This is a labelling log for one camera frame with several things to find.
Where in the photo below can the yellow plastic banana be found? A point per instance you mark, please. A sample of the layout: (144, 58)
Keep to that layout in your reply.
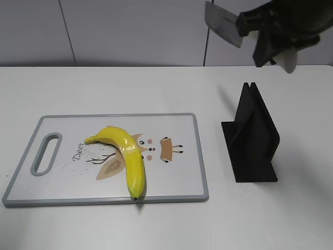
(131, 154)

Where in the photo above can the white handled cleaver knife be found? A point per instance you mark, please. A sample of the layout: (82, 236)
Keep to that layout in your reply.
(223, 23)

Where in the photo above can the grey rimmed white cutting board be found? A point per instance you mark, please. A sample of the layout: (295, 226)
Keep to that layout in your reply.
(58, 169)

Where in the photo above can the black knife stand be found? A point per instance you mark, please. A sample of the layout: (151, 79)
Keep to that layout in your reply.
(251, 138)

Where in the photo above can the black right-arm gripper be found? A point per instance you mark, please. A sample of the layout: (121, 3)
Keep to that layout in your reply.
(296, 25)

